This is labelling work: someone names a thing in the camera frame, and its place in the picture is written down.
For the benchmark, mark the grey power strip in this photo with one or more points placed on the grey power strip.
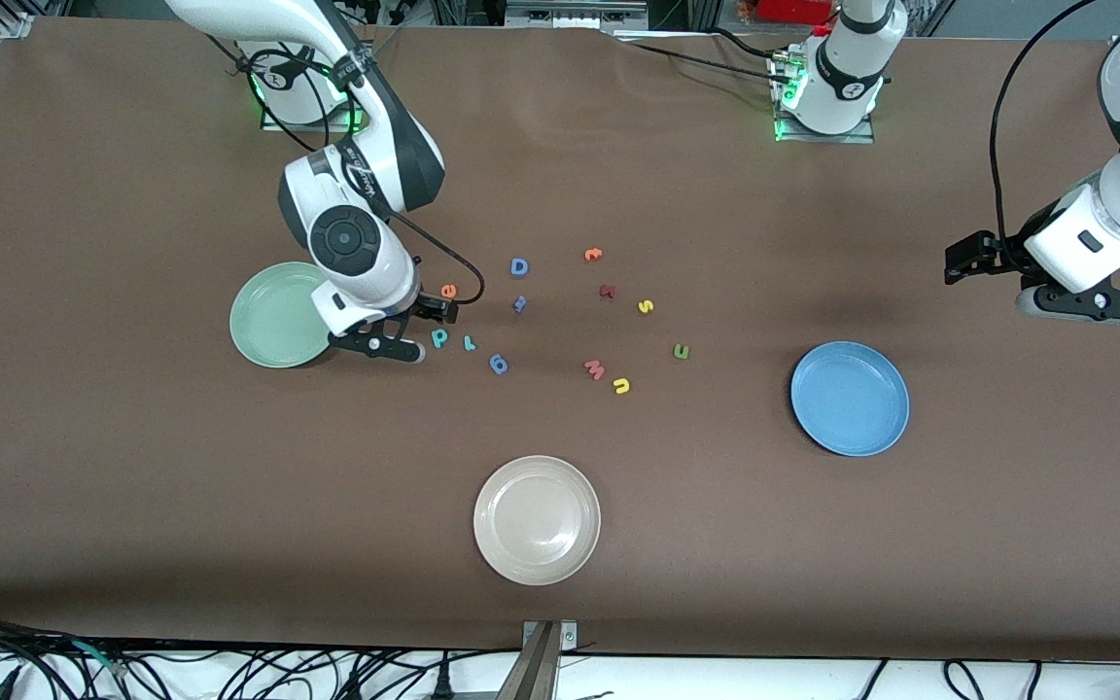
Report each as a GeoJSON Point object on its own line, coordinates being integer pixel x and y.
{"type": "Point", "coordinates": [570, 15]}

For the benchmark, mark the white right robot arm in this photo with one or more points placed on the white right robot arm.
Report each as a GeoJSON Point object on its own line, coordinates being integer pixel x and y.
{"type": "Point", "coordinates": [375, 267]}

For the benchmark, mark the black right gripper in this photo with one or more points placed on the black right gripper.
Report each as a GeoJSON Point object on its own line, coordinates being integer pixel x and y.
{"type": "Point", "coordinates": [425, 309]}

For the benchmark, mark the metal table edge bracket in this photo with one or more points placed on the metal table edge bracket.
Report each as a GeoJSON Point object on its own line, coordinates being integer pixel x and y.
{"type": "Point", "coordinates": [541, 661]}

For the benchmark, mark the blue plate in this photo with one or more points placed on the blue plate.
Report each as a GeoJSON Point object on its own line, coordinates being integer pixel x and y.
{"type": "Point", "coordinates": [850, 399]}

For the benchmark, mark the black power plug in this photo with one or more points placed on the black power plug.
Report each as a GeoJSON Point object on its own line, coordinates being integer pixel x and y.
{"type": "Point", "coordinates": [441, 685]}

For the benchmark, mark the pink foam letter w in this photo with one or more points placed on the pink foam letter w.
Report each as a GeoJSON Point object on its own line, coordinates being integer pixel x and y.
{"type": "Point", "coordinates": [595, 370]}

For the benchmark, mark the mint green plate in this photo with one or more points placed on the mint green plate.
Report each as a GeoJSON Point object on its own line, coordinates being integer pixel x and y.
{"type": "Point", "coordinates": [273, 316]}

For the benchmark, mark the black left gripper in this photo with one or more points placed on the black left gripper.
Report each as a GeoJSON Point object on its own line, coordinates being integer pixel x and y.
{"type": "Point", "coordinates": [996, 252]}

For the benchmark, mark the blue foam letter g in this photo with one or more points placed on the blue foam letter g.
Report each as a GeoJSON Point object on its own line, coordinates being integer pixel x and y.
{"type": "Point", "coordinates": [505, 367]}

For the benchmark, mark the red box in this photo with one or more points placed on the red box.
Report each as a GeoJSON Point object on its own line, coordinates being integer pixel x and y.
{"type": "Point", "coordinates": [793, 10]}

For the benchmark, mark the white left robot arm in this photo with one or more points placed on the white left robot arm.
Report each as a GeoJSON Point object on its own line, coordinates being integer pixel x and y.
{"type": "Point", "coordinates": [847, 68]}

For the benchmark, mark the blue foam letter D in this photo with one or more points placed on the blue foam letter D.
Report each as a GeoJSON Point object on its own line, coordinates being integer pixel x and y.
{"type": "Point", "coordinates": [512, 267]}

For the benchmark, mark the teal foam letter p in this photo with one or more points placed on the teal foam letter p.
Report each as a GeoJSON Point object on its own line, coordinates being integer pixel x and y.
{"type": "Point", "coordinates": [435, 340]}

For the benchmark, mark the beige plate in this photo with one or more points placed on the beige plate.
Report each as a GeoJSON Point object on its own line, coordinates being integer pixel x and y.
{"type": "Point", "coordinates": [537, 520]}

